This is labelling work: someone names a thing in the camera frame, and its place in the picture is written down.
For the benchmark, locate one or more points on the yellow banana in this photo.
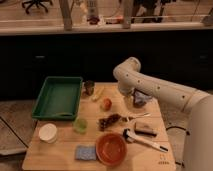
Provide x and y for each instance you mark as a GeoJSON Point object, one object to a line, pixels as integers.
{"type": "Point", "coordinates": [97, 95]}

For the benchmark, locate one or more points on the orange bowl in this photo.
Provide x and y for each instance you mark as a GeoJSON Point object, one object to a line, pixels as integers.
{"type": "Point", "coordinates": [111, 149]}

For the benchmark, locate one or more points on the dark brown bowl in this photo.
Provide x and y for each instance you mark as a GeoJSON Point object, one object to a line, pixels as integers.
{"type": "Point", "coordinates": [139, 102]}

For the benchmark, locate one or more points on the green plastic tray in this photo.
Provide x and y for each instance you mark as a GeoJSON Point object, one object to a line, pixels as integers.
{"type": "Point", "coordinates": [58, 99]}

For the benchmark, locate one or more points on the black office chair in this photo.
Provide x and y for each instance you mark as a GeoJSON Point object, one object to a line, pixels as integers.
{"type": "Point", "coordinates": [29, 3]}

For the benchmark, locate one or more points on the small metal cup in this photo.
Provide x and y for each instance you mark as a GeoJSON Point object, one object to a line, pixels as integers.
{"type": "Point", "coordinates": [89, 87]}

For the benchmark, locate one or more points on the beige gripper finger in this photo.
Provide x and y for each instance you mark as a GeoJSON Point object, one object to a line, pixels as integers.
{"type": "Point", "coordinates": [129, 102]}

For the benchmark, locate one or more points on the red yellow apple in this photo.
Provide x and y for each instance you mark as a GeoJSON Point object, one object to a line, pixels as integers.
{"type": "Point", "coordinates": [106, 104]}

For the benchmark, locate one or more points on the blue sponge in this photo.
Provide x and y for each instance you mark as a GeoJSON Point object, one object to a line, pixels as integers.
{"type": "Point", "coordinates": [85, 153]}

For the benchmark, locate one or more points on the green plastic cup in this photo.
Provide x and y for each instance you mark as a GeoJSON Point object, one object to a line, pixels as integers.
{"type": "Point", "coordinates": [80, 125]}

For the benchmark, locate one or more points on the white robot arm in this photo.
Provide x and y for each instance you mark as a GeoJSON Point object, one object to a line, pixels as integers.
{"type": "Point", "coordinates": [198, 144]}

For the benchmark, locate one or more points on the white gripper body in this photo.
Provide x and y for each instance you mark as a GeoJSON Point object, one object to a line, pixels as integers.
{"type": "Point", "coordinates": [125, 92]}

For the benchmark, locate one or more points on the bunch of dark grapes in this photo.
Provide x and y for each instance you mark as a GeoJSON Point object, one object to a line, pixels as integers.
{"type": "Point", "coordinates": [109, 121]}

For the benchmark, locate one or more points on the metal fork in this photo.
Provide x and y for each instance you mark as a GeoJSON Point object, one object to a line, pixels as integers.
{"type": "Point", "coordinates": [129, 118]}

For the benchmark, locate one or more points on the crumpled blue grey cloth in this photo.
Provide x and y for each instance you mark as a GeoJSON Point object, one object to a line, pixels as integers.
{"type": "Point", "coordinates": [138, 94]}

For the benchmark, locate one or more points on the white paper cup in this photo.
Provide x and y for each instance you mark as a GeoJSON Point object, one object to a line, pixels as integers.
{"type": "Point", "coordinates": [48, 133]}

